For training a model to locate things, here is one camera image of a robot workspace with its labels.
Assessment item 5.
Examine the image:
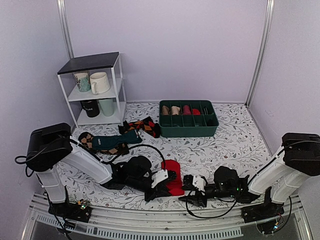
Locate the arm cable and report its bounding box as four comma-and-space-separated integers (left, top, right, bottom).
184, 192, 237, 219
99, 143, 166, 173

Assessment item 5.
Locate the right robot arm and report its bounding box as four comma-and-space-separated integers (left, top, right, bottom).
179, 132, 320, 218

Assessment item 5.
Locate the red rolled sock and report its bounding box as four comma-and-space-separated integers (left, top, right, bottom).
192, 108, 201, 116

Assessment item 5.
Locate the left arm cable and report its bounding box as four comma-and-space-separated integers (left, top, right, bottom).
99, 143, 166, 173

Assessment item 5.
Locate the black orange argyle sock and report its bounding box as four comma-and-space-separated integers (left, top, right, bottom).
118, 116, 161, 138

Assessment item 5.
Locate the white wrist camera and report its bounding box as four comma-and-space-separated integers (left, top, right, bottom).
192, 175, 207, 193
151, 169, 168, 189

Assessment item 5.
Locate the white shelf rack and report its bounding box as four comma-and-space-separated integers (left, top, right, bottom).
57, 52, 127, 127

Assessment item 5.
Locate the dark teal sock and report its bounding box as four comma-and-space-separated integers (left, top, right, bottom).
92, 130, 143, 150

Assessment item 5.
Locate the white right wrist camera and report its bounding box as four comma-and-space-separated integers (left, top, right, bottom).
192, 175, 207, 193

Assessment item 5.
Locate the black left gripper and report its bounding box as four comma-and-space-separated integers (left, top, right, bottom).
126, 177, 171, 204

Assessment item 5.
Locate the cream mug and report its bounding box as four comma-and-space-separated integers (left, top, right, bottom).
89, 72, 110, 95

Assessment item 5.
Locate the tan rolled sock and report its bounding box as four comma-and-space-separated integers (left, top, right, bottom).
161, 105, 170, 116

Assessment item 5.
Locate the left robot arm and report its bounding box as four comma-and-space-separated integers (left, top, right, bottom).
25, 123, 177, 217

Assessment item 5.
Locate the right aluminium corner post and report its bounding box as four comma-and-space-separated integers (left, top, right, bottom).
245, 0, 275, 108

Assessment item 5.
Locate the aluminium front rail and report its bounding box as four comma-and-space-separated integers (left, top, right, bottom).
21, 193, 313, 240

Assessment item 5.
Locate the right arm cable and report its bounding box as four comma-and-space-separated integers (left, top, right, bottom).
184, 192, 237, 219

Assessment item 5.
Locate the black mug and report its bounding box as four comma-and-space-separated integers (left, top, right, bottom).
80, 99, 100, 118

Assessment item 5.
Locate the red sock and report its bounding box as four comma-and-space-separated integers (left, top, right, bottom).
161, 159, 185, 196
192, 108, 201, 116

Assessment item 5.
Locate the beige rolled sock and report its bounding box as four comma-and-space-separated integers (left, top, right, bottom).
171, 105, 181, 116

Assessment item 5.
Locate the green divided organizer box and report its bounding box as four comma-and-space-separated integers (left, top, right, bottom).
159, 100, 219, 138

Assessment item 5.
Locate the left aluminium corner post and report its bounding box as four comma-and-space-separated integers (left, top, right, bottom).
56, 0, 74, 59

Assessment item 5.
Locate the floral table cloth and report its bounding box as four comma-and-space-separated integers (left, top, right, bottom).
57, 104, 270, 211

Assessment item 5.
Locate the aluminium corner post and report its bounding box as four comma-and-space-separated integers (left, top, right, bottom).
245, 0, 275, 108
56, 0, 74, 59

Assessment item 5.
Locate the teal patterned mug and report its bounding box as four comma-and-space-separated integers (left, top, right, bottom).
73, 71, 91, 93

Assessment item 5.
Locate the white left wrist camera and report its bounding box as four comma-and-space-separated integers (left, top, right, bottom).
151, 169, 168, 189

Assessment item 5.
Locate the mint green mug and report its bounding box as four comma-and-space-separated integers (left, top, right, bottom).
98, 98, 115, 117

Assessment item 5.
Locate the brown argyle sock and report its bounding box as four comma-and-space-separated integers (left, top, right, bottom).
78, 132, 129, 155

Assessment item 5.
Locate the maroon rolled sock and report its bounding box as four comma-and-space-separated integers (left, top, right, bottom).
182, 104, 192, 115

